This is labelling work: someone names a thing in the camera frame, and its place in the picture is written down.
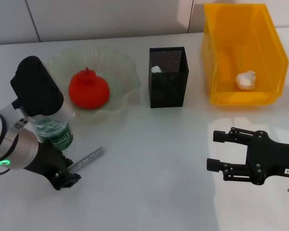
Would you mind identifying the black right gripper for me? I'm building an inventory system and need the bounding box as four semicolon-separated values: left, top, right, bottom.
206;126;289;186

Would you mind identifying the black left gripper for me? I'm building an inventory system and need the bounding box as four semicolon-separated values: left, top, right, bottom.
26;139;82;192

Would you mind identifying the grey glitter marker pen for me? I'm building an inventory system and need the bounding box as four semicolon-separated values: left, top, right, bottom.
68;146;105;173

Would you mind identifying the clear water bottle green label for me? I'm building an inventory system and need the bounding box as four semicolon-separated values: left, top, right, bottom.
30;113;76;153

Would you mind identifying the white paper ball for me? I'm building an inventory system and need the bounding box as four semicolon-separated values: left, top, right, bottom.
235;70;257;91

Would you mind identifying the red-orange fruit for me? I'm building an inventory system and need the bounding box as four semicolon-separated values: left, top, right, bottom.
68;67;111;110

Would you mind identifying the black mesh pen holder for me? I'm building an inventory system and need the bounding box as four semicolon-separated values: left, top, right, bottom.
148;46;190;109

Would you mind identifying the pale green glass fruit plate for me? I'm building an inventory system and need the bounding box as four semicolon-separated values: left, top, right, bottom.
48;47;142;125

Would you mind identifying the yellow plastic bin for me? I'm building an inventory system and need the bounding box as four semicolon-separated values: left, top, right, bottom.
201;2;289;106

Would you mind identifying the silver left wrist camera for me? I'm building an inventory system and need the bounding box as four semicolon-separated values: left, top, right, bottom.
10;55;76;130

